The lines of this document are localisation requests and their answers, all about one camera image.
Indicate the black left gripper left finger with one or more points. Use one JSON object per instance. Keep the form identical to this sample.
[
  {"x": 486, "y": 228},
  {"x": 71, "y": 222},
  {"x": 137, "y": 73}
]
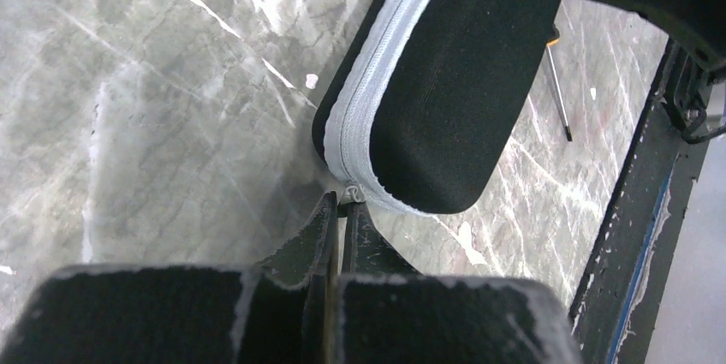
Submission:
[{"x": 312, "y": 252}]

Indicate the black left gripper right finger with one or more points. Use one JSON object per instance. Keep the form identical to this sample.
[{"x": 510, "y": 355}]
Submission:
[{"x": 365, "y": 250}]

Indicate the black umbrella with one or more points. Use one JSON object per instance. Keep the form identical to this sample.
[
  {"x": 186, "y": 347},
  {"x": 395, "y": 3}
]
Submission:
[{"x": 424, "y": 102}]

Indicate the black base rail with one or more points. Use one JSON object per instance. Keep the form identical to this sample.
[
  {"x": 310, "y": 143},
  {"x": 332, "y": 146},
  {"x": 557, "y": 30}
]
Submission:
[{"x": 615, "y": 308}]

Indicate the yellow black screwdriver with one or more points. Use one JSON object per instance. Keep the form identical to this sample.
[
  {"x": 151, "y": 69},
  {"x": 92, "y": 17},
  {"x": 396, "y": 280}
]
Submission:
[{"x": 552, "y": 40}]

